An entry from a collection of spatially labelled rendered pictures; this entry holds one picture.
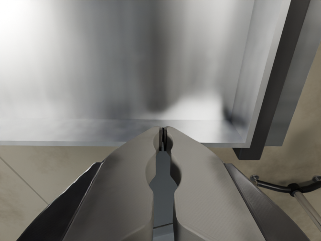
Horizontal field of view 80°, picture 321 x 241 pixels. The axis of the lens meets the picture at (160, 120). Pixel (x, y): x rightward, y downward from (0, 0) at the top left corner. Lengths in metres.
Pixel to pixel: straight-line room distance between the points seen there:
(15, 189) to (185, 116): 1.78
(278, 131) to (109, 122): 0.14
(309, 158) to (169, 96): 1.54
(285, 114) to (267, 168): 1.38
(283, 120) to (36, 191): 1.74
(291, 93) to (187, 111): 0.08
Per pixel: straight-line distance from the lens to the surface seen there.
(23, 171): 1.71
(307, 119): 1.45
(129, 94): 0.15
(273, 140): 0.20
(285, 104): 0.19
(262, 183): 1.53
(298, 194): 1.57
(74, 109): 0.17
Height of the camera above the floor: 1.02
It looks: 62 degrees down
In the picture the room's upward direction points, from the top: 179 degrees counter-clockwise
